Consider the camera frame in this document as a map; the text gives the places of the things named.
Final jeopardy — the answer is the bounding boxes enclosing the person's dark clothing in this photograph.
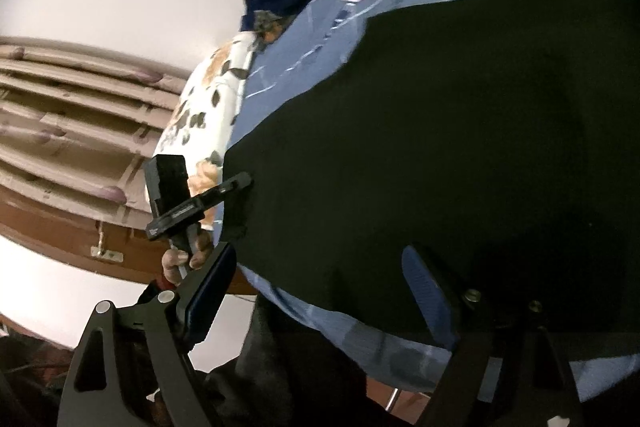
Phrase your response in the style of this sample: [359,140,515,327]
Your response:
[190,294,397,427]

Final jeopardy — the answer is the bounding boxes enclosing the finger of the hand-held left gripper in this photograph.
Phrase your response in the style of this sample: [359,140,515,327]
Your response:
[201,172,254,214]

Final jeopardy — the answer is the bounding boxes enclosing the black pants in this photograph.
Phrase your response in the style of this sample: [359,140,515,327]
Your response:
[220,0,640,364]

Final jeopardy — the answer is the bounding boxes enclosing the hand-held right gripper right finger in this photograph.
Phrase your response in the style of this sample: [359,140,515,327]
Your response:
[402,246,586,427]

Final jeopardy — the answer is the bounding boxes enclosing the brown wooden bed frame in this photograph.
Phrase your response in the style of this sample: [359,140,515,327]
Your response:
[0,192,263,299]

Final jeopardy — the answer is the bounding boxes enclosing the beige pleated curtain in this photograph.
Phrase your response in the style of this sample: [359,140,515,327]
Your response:
[0,36,193,214]

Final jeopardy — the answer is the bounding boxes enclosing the person's left hand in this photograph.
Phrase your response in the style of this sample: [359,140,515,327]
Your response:
[161,232,216,285]

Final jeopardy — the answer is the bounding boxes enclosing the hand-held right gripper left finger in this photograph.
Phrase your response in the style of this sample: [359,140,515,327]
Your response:
[57,242,237,427]

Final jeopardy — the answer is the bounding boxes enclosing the white floral pillow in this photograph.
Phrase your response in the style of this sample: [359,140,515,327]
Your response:
[159,32,257,230]

